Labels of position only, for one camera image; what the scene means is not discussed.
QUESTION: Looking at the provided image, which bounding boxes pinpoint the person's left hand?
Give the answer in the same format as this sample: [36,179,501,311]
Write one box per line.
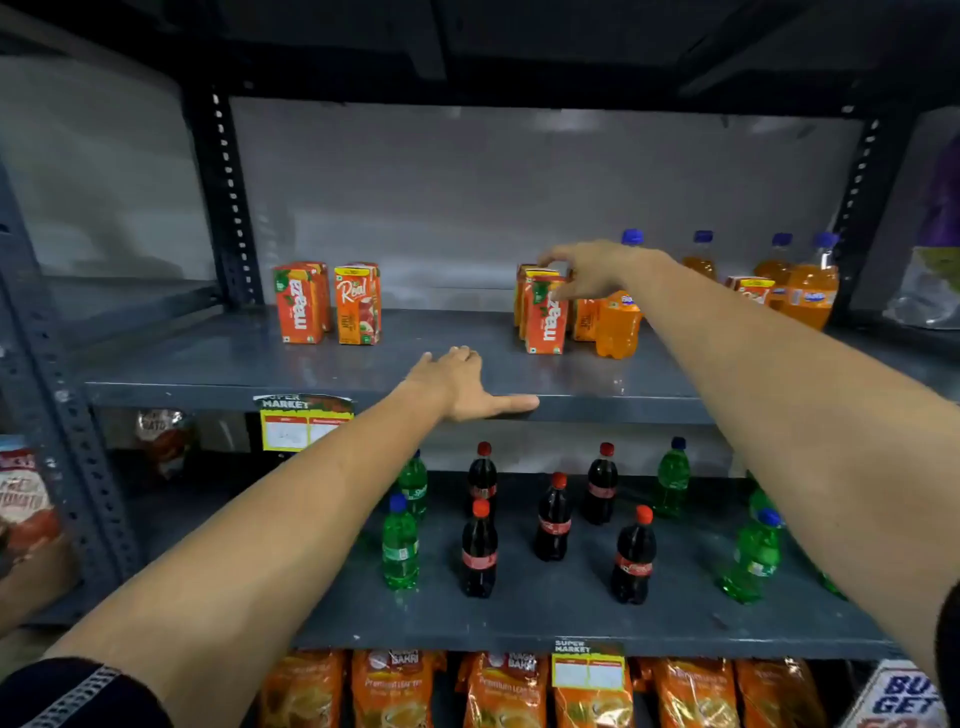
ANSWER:
[399,345,541,423]

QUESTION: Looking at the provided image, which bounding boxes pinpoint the person's right hand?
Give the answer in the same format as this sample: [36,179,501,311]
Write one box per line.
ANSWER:
[537,239,655,303]

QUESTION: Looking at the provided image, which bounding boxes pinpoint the orange mango juice carton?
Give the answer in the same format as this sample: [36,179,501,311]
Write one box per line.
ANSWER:
[513,263,561,340]
[524,273,570,356]
[273,264,326,345]
[300,260,333,333]

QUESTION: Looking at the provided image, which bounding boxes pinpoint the person's right forearm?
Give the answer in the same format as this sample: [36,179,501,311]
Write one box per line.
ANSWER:
[633,247,960,680]

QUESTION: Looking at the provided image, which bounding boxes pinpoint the person's left forearm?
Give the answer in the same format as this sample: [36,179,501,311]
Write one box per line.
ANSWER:
[43,378,451,728]

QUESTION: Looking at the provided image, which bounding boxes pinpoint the orange soda bottle blue cap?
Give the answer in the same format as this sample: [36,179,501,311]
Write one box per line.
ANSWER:
[595,228,646,360]
[780,231,841,332]
[681,230,718,282]
[753,232,795,310]

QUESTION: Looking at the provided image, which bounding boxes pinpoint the cola bottle red cap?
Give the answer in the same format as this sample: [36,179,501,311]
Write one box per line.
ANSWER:
[533,471,573,563]
[582,441,621,527]
[460,498,500,600]
[609,504,658,606]
[466,441,500,520]

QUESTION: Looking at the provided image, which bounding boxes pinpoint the green soda bottle blue cap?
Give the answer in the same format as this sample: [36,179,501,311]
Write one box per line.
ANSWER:
[652,436,693,519]
[396,449,429,523]
[718,507,784,606]
[381,492,420,591]

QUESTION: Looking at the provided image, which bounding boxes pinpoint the orange mixed fruit juice carton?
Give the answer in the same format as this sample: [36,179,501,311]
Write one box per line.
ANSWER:
[333,264,377,347]
[358,261,383,343]

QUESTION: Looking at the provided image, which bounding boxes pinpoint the yellow shelf price label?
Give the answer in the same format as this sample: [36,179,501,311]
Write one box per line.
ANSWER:
[253,393,356,454]
[551,639,627,692]

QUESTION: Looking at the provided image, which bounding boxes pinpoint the grey metal shelving rack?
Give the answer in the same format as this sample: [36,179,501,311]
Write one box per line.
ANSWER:
[0,0,960,728]

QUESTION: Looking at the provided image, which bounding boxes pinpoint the row of orange snack packets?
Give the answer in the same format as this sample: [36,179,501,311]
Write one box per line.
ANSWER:
[258,648,828,728]

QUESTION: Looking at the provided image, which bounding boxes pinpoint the clear plastic bag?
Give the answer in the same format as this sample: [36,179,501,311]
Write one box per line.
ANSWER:
[883,133,960,332]

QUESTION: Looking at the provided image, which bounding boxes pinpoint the red and white food packet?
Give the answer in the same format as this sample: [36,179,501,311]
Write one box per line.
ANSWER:
[0,434,64,565]
[134,408,192,482]

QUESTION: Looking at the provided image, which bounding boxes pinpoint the white sign blue letters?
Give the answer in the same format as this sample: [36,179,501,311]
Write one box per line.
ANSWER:
[838,659,952,728]

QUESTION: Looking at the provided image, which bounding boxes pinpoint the black right sleeve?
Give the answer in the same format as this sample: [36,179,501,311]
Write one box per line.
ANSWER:
[933,583,960,728]

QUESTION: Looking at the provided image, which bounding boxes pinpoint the black sleeve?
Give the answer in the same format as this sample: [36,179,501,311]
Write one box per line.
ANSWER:
[0,657,175,728]
[933,583,960,728]

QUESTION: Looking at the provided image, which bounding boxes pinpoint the black left sleeve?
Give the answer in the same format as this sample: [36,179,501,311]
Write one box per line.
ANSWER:
[0,657,175,728]

